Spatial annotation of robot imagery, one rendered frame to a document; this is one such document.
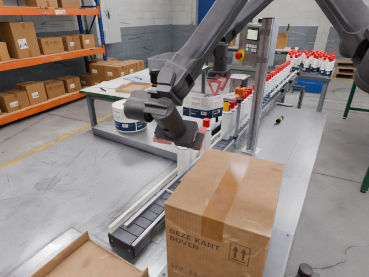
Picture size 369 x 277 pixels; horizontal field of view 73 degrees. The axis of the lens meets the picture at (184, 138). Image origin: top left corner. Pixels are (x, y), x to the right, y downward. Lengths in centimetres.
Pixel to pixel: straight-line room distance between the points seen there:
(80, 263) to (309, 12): 845
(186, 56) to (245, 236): 41
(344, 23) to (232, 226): 45
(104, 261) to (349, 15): 88
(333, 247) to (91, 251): 177
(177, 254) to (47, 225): 55
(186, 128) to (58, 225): 63
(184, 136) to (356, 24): 41
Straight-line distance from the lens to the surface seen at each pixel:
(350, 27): 60
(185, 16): 968
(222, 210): 59
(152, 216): 92
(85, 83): 565
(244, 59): 136
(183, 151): 98
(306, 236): 225
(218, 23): 63
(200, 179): 67
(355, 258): 225
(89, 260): 90
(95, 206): 109
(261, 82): 129
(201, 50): 60
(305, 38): 876
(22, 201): 124
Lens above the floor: 151
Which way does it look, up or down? 26 degrees down
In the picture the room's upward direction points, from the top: straight up
